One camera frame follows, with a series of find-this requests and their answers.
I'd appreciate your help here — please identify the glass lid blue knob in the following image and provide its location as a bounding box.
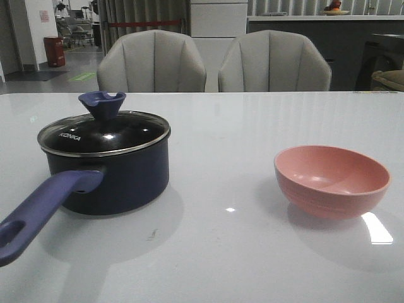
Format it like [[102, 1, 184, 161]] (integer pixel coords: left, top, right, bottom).
[[37, 91, 170, 158]]

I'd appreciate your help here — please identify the pink bowl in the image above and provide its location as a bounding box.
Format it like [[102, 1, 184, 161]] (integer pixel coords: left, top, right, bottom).
[[274, 145, 391, 220]]

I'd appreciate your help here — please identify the left beige chair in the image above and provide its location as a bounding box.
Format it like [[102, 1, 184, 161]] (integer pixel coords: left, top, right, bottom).
[[97, 30, 206, 93]]

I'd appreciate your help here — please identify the beige chair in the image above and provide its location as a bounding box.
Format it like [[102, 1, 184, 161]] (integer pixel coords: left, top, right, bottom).
[[97, 30, 206, 93], [218, 30, 332, 92]]

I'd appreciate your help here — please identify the right beige chair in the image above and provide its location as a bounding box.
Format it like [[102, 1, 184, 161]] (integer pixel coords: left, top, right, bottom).
[[218, 30, 332, 92]]

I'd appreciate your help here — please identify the white cabinet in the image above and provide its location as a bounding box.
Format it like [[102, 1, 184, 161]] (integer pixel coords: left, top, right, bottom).
[[190, 1, 248, 92]]

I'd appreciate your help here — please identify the red barrier belt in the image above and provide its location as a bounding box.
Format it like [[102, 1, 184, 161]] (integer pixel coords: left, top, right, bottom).
[[107, 19, 182, 28]]

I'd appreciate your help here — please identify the red bin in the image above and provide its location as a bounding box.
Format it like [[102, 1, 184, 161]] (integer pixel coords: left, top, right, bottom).
[[44, 37, 66, 68]]

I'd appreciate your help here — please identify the dark grey counter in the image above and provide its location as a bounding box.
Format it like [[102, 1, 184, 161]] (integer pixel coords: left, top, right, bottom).
[[247, 15, 403, 91]]

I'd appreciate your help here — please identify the fruit plate on counter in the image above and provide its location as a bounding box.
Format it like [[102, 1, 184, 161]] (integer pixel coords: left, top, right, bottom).
[[322, 0, 349, 16]]

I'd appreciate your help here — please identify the olive cushion seat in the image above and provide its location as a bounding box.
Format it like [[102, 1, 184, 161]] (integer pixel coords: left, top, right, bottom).
[[371, 69, 404, 92]]

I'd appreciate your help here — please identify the dark blue saucepan purple handle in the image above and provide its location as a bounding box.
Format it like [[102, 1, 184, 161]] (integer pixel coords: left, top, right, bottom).
[[0, 121, 172, 268]]

